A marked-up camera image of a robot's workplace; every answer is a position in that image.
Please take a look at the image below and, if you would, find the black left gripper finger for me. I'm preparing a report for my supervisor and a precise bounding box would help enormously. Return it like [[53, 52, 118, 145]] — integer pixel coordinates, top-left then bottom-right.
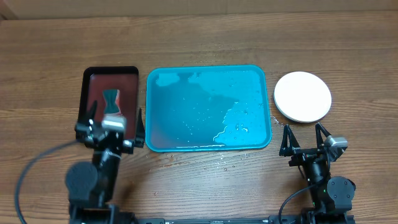
[[134, 108, 146, 147], [81, 100, 98, 126]]

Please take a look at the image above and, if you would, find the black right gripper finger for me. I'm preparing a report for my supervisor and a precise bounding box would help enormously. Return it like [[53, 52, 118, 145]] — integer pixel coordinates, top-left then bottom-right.
[[315, 123, 331, 149], [279, 124, 300, 157]]

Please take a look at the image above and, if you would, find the green red sponge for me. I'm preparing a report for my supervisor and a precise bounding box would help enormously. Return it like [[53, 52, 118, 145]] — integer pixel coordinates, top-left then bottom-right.
[[103, 89, 122, 116]]

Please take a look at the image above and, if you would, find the pink white plate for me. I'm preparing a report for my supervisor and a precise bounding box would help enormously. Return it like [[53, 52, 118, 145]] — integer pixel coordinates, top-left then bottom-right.
[[274, 71, 332, 123]]

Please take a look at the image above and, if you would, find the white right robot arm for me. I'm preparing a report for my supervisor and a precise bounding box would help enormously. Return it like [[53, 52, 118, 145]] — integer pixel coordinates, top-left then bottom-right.
[[278, 123, 356, 224]]

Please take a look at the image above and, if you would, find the dark red tray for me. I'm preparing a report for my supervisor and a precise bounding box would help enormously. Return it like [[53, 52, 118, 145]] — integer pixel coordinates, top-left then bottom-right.
[[78, 66, 139, 139]]

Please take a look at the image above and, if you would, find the teal plastic tray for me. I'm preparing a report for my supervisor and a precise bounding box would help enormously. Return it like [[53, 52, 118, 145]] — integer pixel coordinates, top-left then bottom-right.
[[146, 65, 272, 152]]

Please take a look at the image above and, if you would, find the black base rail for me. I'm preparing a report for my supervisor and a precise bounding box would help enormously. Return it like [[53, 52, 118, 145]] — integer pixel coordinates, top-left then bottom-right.
[[131, 215, 356, 224]]

